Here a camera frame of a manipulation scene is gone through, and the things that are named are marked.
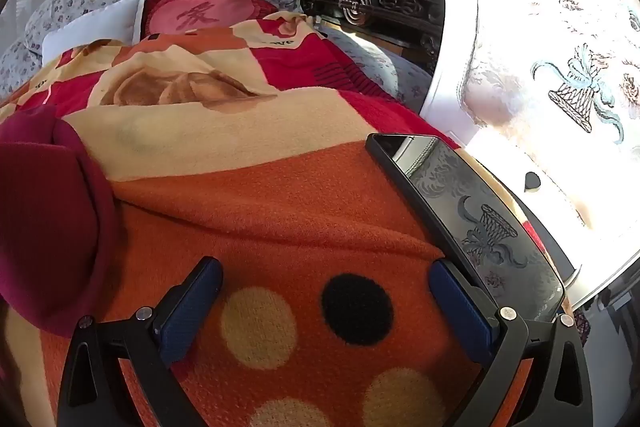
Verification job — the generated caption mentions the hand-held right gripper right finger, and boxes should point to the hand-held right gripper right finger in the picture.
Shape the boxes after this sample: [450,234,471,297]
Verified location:
[428,258,594,427]

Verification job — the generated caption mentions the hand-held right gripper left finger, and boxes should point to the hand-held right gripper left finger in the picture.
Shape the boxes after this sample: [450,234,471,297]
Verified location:
[57,256,224,427]

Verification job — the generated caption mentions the white pillow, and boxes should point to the white pillow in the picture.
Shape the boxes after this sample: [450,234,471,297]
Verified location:
[41,0,147,62]

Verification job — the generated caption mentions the orange red printed blanket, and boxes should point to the orange red printed blanket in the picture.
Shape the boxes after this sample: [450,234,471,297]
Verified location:
[0,12,576,427]

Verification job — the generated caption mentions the red heart pillow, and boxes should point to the red heart pillow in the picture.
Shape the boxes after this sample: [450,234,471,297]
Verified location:
[140,0,279,44]

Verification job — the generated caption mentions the maroon fleece garment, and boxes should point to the maroon fleece garment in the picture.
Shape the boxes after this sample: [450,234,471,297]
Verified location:
[0,105,127,339]

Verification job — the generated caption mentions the black smartphone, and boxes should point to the black smartphone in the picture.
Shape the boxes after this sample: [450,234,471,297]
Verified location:
[365,133,566,323]

